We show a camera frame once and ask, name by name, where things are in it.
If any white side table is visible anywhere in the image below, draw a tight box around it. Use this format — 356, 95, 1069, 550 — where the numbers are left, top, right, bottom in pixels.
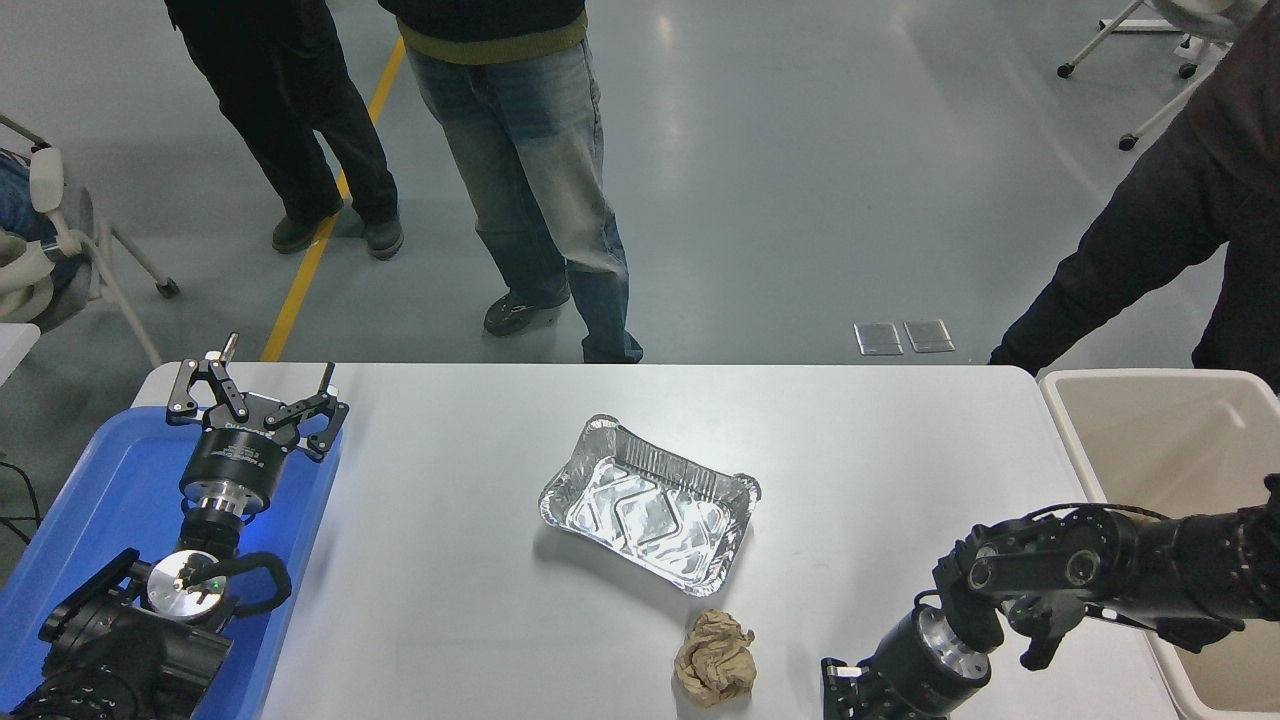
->
0, 323, 42, 386

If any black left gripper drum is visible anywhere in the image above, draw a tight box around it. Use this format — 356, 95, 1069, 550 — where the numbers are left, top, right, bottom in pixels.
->
179, 418, 293, 504

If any person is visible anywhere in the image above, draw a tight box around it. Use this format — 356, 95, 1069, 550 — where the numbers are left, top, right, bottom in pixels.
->
165, 0, 405, 261
989, 0, 1280, 393
378, 0, 644, 364
0, 150, 93, 323

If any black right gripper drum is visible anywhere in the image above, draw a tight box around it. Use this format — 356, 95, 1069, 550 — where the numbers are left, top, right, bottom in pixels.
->
852, 606, 979, 720

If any rectangular foil tray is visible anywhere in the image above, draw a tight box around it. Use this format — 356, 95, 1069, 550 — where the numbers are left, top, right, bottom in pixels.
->
538, 414, 762, 598

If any black floor cable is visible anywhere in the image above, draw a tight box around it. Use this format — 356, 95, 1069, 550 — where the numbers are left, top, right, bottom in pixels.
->
0, 460, 43, 546

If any white wheeled chair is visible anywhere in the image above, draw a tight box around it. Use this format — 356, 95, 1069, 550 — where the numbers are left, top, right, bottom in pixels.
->
0, 113, 181, 367

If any large pale bin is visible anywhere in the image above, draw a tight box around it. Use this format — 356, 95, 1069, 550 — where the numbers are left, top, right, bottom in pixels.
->
1039, 369, 1280, 713

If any crumpled tan paper ball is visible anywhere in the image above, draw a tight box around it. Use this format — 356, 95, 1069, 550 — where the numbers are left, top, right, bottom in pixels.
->
673, 609, 758, 709

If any blue plastic tray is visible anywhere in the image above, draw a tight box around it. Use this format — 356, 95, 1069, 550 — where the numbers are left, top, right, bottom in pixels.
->
0, 405, 344, 720

